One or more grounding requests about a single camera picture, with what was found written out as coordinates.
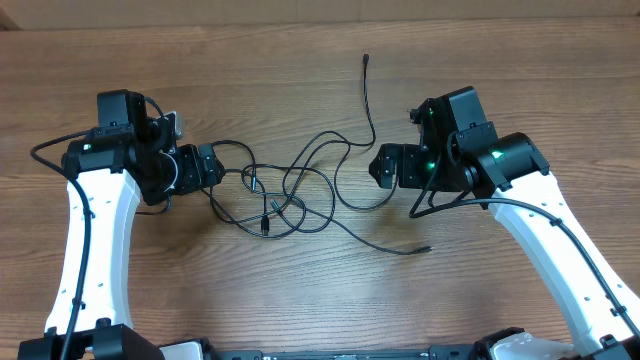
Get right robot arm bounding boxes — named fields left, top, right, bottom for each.
left=369, top=86, right=639, bottom=359

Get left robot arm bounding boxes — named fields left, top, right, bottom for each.
left=18, top=90, right=224, bottom=359

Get separated black usb cable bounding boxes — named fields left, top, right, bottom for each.
left=282, top=53, right=434, bottom=257

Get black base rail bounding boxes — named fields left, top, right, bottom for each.
left=159, top=328, right=569, bottom=360

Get cardboard back wall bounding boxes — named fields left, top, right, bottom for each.
left=1, top=0, right=639, bottom=30

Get black usb cables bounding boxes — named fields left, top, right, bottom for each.
left=199, top=139, right=341, bottom=240

